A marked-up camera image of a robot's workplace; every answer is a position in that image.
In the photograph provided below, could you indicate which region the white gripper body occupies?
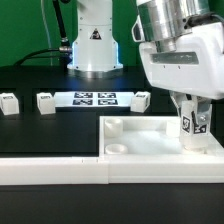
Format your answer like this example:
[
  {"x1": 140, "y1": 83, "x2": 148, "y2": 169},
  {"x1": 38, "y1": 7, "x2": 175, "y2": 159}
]
[{"x1": 139, "y1": 22, "x2": 224, "y2": 99}]

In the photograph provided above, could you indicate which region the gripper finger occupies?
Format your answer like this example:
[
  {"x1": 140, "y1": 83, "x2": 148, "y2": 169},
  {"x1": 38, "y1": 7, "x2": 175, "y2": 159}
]
[
  {"x1": 170, "y1": 91, "x2": 183, "y2": 116},
  {"x1": 193, "y1": 96, "x2": 212, "y2": 126}
]

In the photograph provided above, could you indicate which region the white square tabletop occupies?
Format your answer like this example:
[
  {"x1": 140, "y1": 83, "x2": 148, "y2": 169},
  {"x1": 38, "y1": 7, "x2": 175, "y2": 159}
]
[{"x1": 99, "y1": 116, "x2": 224, "y2": 157}]

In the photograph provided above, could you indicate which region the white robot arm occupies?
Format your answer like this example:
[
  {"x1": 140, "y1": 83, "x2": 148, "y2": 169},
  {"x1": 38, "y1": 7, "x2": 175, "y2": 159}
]
[{"x1": 68, "y1": 0, "x2": 224, "y2": 126}]

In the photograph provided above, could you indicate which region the white U-shaped obstacle fence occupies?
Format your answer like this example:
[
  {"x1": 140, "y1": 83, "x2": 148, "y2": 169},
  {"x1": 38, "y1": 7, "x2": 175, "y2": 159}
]
[{"x1": 0, "y1": 144, "x2": 224, "y2": 185}]

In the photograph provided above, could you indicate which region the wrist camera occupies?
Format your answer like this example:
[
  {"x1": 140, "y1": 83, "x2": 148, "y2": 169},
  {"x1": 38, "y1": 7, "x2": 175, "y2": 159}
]
[{"x1": 131, "y1": 16, "x2": 144, "y2": 42}]

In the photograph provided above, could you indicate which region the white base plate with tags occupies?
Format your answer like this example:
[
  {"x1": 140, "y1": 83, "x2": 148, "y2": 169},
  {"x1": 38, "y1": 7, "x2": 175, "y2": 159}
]
[{"x1": 54, "y1": 91, "x2": 134, "y2": 107}]

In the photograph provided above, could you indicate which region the black cable with connector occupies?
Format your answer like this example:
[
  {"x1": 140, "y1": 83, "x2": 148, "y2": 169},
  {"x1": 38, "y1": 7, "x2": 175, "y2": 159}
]
[{"x1": 13, "y1": 0, "x2": 74, "y2": 67}]

